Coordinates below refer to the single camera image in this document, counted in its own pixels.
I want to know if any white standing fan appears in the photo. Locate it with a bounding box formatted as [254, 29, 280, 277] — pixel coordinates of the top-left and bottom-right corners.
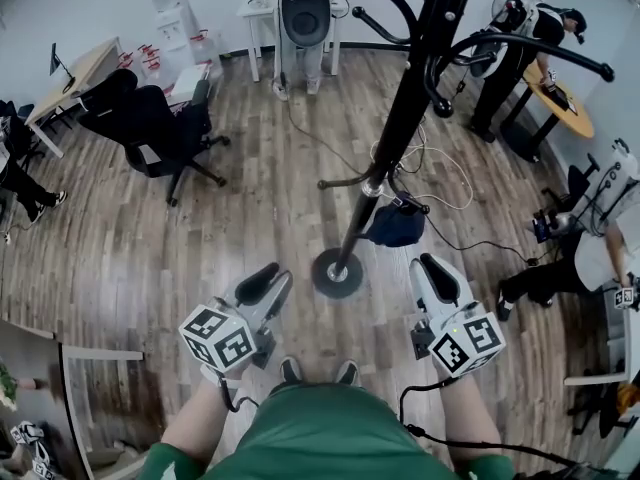
[468, 0, 544, 78]

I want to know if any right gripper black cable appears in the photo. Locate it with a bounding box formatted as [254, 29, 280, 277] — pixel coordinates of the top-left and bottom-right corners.
[397, 376, 584, 470]

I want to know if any person's right forearm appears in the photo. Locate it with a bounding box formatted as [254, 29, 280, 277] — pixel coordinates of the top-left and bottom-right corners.
[439, 370, 504, 469]

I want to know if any black stool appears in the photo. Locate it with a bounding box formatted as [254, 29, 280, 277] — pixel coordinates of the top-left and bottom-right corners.
[566, 381, 632, 439]

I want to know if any white flat box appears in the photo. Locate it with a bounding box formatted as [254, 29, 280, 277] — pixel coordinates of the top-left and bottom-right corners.
[168, 63, 212, 108]

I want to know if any white framed table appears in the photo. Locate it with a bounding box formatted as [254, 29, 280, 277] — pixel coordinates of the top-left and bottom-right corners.
[0, 316, 147, 480]

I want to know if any light wooden desk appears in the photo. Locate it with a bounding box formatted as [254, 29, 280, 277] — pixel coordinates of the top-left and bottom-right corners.
[23, 36, 124, 160]

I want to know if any black desk monitor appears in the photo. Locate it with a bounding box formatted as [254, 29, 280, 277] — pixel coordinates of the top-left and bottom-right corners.
[48, 42, 77, 93]

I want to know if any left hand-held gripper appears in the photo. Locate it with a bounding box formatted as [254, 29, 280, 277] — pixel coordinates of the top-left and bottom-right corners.
[178, 261, 295, 374]

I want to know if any person's green shirt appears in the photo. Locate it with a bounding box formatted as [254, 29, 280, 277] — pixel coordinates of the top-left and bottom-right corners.
[137, 381, 517, 480]

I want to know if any white square table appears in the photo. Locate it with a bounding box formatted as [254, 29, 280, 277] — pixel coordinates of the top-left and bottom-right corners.
[235, 0, 352, 84]

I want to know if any person's shoe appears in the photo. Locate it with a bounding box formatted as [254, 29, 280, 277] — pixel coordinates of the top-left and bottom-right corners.
[335, 359, 362, 388]
[278, 356, 304, 386]

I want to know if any white water dispenser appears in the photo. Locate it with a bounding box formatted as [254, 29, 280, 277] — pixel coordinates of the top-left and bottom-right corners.
[145, 0, 197, 69]

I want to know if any black floor cable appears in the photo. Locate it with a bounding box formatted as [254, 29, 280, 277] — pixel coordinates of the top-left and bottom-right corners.
[388, 180, 557, 268]
[278, 70, 369, 175]

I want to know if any black office chair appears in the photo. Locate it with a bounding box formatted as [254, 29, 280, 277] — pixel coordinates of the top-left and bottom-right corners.
[73, 67, 233, 208]

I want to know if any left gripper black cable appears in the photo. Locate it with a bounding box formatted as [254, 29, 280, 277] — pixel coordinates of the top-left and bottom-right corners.
[217, 373, 262, 414]

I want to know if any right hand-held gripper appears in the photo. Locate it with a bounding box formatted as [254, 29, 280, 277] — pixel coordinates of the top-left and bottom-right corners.
[408, 252, 506, 380]

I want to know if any white floor cable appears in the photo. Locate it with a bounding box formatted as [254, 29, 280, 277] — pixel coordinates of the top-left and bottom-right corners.
[371, 116, 475, 210]

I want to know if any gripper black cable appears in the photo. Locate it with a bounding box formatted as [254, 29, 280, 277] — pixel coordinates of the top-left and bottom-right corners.
[217, 373, 262, 414]
[397, 376, 584, 470]

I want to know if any person's left forearm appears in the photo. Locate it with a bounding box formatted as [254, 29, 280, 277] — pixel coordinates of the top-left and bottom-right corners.
[159, 367, 262, 475]

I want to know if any spare hand-held gripper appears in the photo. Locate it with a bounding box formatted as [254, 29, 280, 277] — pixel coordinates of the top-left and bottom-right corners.
[8, 419, 57, 480]

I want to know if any dark navy cap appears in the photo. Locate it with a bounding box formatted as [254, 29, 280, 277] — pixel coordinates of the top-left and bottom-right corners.
[368, 204, 428, 249]

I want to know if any green plant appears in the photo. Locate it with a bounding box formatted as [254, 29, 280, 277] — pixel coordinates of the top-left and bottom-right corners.
[0, 361, 20, 413]

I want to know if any black coat rack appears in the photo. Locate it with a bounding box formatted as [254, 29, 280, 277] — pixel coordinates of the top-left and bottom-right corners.
[310, 0, 616, 301]

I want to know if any person's left shoe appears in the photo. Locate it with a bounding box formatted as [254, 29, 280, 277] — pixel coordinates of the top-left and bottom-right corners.
[278, 356, 304, 386]

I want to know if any black tablet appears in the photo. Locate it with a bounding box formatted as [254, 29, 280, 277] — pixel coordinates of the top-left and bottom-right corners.
[541, 84, 572, 112]

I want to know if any black armless chair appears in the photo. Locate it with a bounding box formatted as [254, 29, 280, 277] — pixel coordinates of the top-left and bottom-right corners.
[541, 153, 602, 210]

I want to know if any white work table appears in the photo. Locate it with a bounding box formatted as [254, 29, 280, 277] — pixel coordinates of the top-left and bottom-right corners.
[563, 278, 640, 388]

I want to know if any person's right shoe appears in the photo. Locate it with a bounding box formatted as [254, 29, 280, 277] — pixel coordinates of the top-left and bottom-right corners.
[335, 359, 362, 388]

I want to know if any round wooden table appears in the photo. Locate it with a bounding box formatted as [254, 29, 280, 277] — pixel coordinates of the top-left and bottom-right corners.
[500, 59, 597, 164]

